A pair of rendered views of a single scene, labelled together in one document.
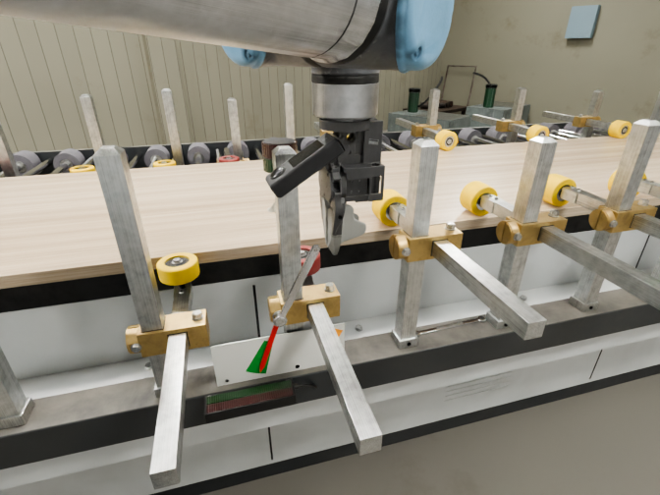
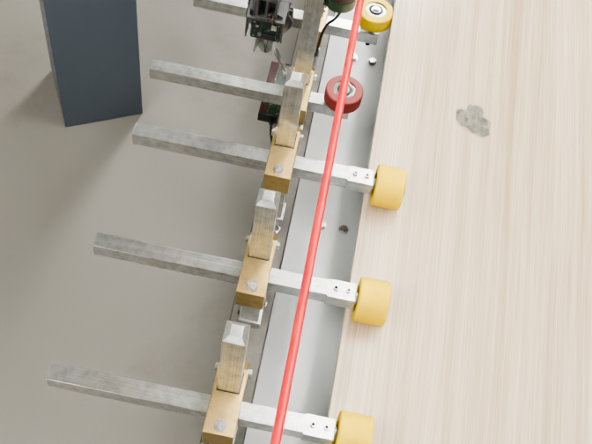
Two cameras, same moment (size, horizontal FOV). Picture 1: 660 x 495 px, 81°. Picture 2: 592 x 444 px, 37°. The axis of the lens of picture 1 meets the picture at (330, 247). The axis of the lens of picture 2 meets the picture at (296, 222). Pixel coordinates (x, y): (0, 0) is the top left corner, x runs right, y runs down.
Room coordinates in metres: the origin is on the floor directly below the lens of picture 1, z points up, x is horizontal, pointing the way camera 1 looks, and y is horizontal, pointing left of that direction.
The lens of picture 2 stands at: (1.01, -1.15, 2.31)
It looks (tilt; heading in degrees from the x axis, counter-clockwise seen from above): 57 degrees down; 106
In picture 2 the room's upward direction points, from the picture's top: 12 degrees clockwise
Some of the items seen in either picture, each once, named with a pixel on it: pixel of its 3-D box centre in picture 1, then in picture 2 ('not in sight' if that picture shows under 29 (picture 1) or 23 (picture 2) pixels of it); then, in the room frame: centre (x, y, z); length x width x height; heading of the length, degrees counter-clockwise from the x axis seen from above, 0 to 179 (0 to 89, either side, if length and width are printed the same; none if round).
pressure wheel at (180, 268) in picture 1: (181, 283); (372, 25); (0.69, 0.31, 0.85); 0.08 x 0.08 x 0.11
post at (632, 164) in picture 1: (610, 227); (228, 392); (0.82, -0.65, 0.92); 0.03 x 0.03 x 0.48; 16
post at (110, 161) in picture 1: (144, 289); not in sight; (0.55, 0.31, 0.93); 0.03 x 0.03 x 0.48; 16
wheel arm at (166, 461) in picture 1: (177, 357); (286, 17); (0.50, 0.26, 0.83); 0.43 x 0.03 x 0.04; 16
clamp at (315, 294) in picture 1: (302, 302); (299, 92); (0.63, 0.05, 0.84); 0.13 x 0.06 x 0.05; 106
